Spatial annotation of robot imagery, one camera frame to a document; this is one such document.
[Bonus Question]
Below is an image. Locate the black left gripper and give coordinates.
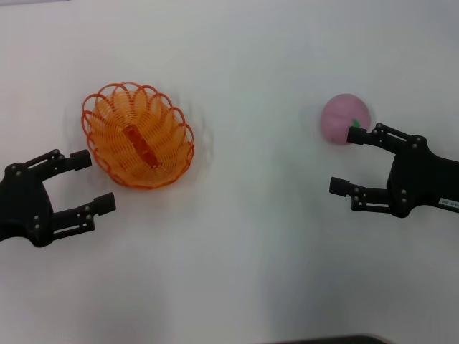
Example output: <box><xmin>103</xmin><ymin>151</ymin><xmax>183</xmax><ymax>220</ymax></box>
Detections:
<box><xmin>0</xmin><ymin>149</ymin><xmax>118</xmax><ymax>249</ymax></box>

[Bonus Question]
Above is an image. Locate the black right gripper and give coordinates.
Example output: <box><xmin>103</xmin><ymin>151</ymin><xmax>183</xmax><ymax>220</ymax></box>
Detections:
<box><xmin>328</xmin><ymin>123</ymin><xmax>459</xmax><ymax>219</ymax></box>

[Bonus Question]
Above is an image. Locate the pink toy peach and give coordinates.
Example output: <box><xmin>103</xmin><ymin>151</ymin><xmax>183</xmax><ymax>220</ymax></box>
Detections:
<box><xmin>320</xmin><ymin>93</ymin><xmax>371</xmax><ymax>145</ymax></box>

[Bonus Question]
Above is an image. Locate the orange plastic wire basket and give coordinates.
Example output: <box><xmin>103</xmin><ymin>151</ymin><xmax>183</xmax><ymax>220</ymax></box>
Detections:
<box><xmin>80</xmin><ymin>82</ymin><xmax>196</xmax><ymax>190</ymax></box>

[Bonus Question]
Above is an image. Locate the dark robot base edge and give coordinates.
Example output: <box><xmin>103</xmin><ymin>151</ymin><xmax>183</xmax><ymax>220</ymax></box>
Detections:
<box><xmin>275</xmin><ymin>333</ymin><xmax>395</xmax><ymax>344</ymax></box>

